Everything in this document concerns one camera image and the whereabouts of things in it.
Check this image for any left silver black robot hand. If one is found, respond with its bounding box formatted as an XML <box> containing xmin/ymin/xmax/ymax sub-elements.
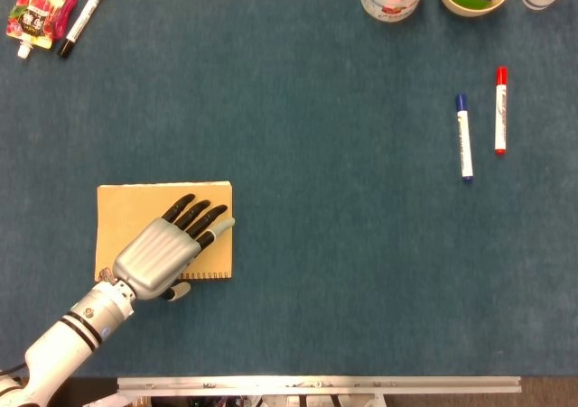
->
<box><xmin>111</xmin><ymin>193</ymin><xmax>237</xmax><ymax>303</ymax></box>

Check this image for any tan spiral notebook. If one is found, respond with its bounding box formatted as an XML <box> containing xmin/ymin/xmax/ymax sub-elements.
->
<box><xmin>93</xmin><ymin>180</ymin><xmax>235</xmax><ymax>282</ymax></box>

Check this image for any blue felt table cloth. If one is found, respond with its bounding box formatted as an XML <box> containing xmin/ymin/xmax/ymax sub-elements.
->
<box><xmin>0</xmin><ymin>0</ymin><xmax>578</xmax><ymax>377</ymax></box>

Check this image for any white marker with black cap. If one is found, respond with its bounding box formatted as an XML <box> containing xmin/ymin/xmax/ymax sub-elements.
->
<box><xmin>57</xmin><ymin>0</ymin><xmax>107</xmax><ymax>59</ymax></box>

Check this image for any red fruit jelly pouch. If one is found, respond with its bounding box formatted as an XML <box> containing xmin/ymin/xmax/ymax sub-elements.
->
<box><xmin>5</xmin><ymin>0</ymin><xmax>79</xmax><ymax>60</ymax></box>

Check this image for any white marker with blue cap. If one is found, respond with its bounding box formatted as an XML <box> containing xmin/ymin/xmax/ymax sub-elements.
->
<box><xmin>453</xmin><ymin>93</ymin><xmax>475</xmax><ymax>182</ymax></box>

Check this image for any white marker with red cap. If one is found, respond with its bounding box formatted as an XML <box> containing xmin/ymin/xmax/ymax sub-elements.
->
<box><xmin>493</xmin><ymin>66</ymin><xmax>509</xmax><ymax>156</ymax></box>

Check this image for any aluminium profile rail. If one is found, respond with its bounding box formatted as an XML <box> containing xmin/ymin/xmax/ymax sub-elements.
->
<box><xmin>116</xmin><ymin>375</ymin><xmax>523</xmax><ymax>397</ymax></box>

